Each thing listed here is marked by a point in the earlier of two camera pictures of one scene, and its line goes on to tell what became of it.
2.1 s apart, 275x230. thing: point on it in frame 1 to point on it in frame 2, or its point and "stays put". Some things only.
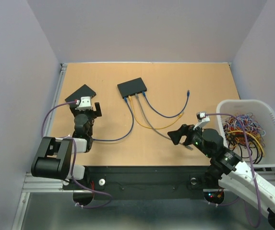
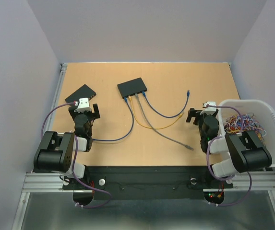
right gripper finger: x=175 y=135 to x=192 y=113
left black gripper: x=96 y=113 stays put
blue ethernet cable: x=159 y=113 stays put
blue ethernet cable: x=125 y=100 stays put
